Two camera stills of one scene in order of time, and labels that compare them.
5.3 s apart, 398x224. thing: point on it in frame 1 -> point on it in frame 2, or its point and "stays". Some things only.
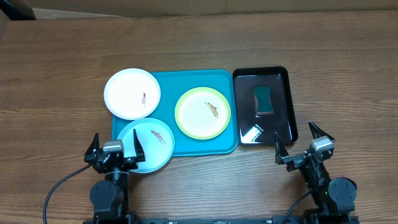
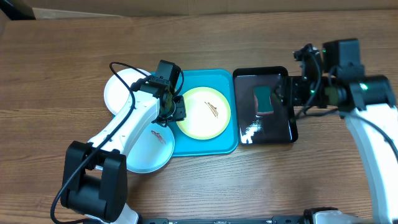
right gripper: [303, 158] -> [288, 91]
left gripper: [89, 155] -> [180, 114]
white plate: [132, 94] stays
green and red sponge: [262, 99] stays
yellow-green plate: [203, 113] stays
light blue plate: [155, 139] stays
